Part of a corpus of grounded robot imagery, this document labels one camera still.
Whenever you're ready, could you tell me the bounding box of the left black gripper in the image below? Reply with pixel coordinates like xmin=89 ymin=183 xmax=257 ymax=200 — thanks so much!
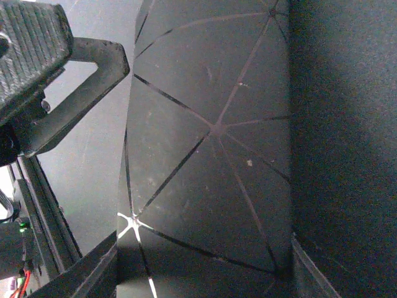
xmin=1 ymin=1 xmax=130 ymax=166

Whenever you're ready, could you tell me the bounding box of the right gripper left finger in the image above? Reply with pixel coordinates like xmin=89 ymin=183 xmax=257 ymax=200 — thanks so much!
xmin=29 ymin=232 xmax=117 ymax=297

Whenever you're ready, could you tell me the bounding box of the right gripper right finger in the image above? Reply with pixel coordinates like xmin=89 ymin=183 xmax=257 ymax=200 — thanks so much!
xmin=291 ymin=234 xmax=341 ymax=298

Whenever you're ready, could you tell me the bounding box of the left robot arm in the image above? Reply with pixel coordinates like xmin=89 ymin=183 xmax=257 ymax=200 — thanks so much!
xmin=1 ymin=1 xmax=130 ymax=297

